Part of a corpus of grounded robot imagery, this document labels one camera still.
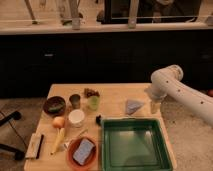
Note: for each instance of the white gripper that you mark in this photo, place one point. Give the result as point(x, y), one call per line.
point(156, 95)

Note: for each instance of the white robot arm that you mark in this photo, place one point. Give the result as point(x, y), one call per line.
point(167, 81)

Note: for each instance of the light green plastic cup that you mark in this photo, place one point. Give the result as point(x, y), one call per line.
point(93, 102)

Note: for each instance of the white paper cup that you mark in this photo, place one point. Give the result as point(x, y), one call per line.
point(76, 117)

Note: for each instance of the grey metal cup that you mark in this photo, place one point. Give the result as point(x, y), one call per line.
point(75, 101)

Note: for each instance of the green plastic tray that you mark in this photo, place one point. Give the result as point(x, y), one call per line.
point(134, 145)

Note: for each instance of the small black object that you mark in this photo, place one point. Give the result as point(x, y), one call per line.
point(98, 120)

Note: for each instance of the brown grape bunch toy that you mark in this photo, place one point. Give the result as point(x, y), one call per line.
point(90, 92)

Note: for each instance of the metal fork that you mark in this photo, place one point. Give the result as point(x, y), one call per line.
point(67, 143)

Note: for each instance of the blue sponge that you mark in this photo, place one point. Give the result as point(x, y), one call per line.
point(83, 151)

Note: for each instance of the orange plastic bowl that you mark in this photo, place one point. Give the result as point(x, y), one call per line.
point(73, 164)

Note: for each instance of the orange round fruit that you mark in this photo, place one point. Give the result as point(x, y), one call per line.
point(58, 122)

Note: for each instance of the yellow banana toy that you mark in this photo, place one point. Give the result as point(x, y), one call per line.
point(59, 139)

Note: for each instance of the dark brown bowl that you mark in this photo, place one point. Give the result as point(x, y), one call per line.
point(54, 106)

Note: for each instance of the wooden block brush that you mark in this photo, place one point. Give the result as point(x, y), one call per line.
point(34, 146)

